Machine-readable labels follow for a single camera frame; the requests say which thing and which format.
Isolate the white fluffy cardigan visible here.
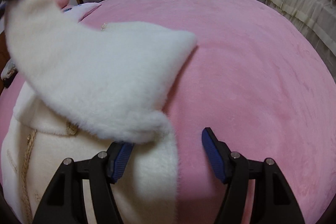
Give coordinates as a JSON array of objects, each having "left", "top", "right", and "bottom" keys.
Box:
[{"left": 5, "top": 0, "right": 197, "bottom": 223}]

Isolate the brown wooden headboard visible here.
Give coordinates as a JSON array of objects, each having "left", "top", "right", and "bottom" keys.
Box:
[{"left": 0, "top": 31, "right": 10, "bottom": 93}]

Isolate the grey white small object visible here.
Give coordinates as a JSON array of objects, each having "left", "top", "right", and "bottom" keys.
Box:
[{"left": 1, "top": 59, "right": 17, "bottom": 81}]

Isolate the pink plush bed blanket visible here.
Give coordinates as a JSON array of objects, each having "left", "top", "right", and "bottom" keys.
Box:
[{"left": 1, "top": 0, "right": 335, "bottom": 223}]

